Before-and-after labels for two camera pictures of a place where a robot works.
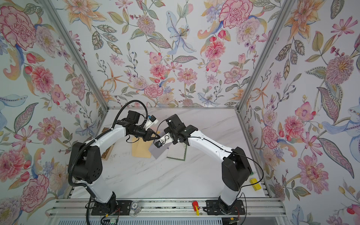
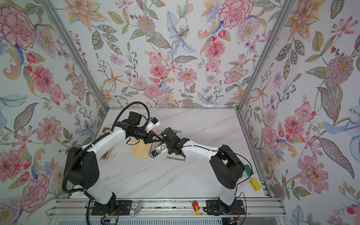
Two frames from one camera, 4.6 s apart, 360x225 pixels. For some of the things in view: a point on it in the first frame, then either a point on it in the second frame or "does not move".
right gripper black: [168, 130] → [164, 141]
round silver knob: [136, 208] does not move
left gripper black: [148, 133] does not move
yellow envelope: [141, 148] does not move
